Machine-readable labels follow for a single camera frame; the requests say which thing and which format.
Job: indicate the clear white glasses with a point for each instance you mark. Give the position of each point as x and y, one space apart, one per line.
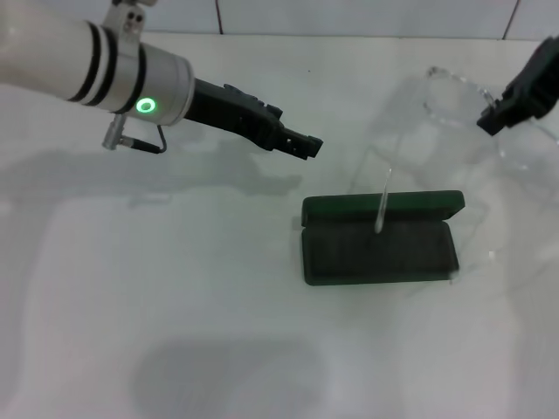
383 205

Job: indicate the left wrist camera silver box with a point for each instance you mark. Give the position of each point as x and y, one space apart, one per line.
131 2

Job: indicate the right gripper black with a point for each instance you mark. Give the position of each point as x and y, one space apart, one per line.
537 78

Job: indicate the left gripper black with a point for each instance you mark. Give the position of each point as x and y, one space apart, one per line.
227 109

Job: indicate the green glasses case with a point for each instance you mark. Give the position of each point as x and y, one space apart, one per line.
380 257

